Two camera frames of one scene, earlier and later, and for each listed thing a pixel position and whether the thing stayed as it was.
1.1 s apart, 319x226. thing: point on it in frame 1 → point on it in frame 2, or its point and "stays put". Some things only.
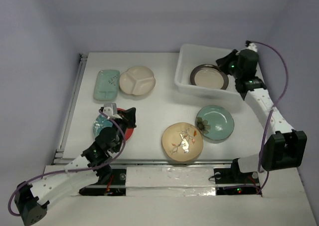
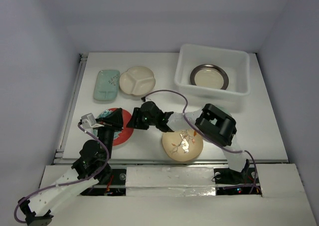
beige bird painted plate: [182, 141] stays put
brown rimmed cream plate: [209, 76] stays put
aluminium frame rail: [59, 158] stays put
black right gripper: [223, 61] → [133, 122]
